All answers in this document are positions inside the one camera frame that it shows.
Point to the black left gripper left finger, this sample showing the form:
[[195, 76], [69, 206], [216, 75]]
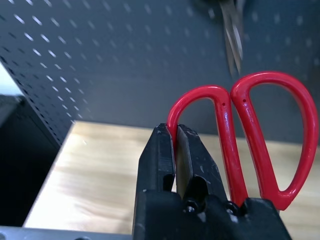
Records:
[[155, 155]]

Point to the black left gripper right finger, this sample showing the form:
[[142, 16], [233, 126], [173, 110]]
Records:
[[200, 155]]

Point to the grey metal pegboard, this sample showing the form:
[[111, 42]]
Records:
[[125, 75]]

